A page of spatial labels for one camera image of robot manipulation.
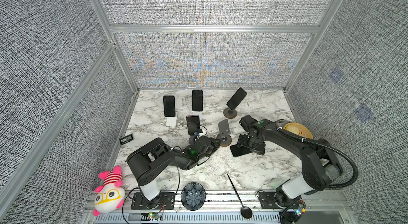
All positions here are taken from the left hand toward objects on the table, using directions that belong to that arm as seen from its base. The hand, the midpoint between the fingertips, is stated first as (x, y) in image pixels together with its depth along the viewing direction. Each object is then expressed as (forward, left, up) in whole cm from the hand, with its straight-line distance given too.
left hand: (225, 141), depth 86 cm
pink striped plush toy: (-24, +53, +1) cm, 59 cm away
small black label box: (+6, +57, -5) cm, 57 cm away
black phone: (+24, +32, +3) cm, 40 cm away
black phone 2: (+25, -9, +5) cm, 26 cm away
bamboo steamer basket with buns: (+7, -45, -3) cm, 46 cm away
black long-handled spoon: (-32, -5, -5) cm, 32 cm away
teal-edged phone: (+25, +15, +5) cm, 30 cm away
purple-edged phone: (+8, +17, +5) cm, 20 cm away
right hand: (-2, -11, -2) cm, 11 cm away
